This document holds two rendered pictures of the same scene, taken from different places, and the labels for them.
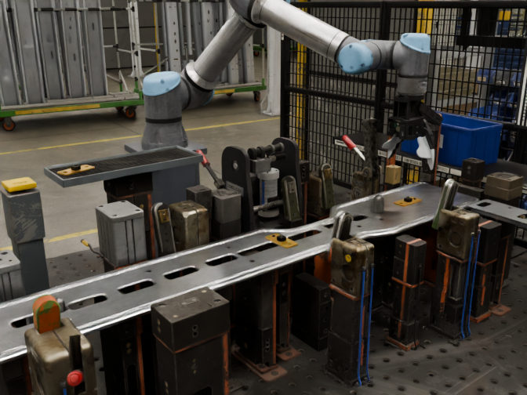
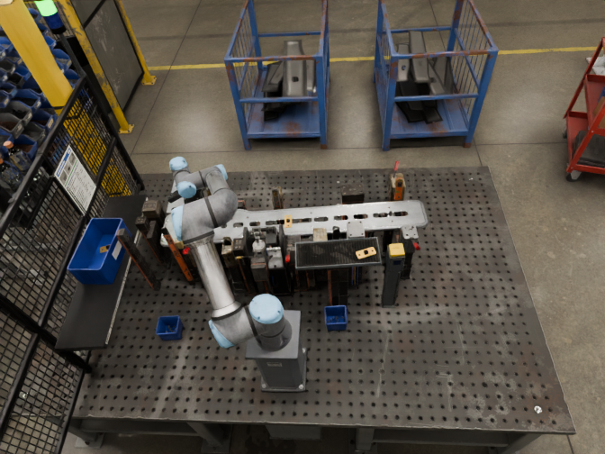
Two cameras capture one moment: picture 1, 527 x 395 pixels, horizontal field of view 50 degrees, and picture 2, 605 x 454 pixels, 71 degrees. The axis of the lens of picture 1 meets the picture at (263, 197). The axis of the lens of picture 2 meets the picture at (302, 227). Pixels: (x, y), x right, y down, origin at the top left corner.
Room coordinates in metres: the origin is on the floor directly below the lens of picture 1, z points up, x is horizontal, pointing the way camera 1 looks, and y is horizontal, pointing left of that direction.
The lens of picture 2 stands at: (2.28, 0.95, 2.67)
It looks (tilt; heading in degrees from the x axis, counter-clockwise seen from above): 51 degrees down; 221
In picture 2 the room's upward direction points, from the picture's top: 7 degrees counter-clockwise
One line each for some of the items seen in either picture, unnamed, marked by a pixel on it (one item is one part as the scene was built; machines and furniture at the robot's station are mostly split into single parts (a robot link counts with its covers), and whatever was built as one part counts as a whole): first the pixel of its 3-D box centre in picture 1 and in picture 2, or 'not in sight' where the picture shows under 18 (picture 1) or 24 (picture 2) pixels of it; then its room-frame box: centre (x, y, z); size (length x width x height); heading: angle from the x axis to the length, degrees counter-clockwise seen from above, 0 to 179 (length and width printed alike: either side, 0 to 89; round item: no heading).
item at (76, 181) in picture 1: (126, 164); (337, 253); (1.39, 0.34, 1.16); 0.37 x 0.14 x 0.02; 127
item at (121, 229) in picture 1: (126, 291); (354, 253); (1.19, 0.32, 0.90); 0.13 x 0.10 x 0.41; 37
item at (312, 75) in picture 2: not in sight; (285, 70); (-0.56, -1.52, 0.47); 1.20 x 0.80 x 0.95; 32
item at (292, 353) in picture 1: (277, 296); not in sight; (1.27, -0.03, 0.84); 0.13 x 0.05 x 0.29; 37
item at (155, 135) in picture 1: (164, 131); (272, 327); (1.82, 0.32, 1.15); 0.15 x 0.15 x 0.10
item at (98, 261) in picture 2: (448, 137); (101, 250); (1.95, -0.65, 1.09); 0.30 x 0.17 x 0.13; 32
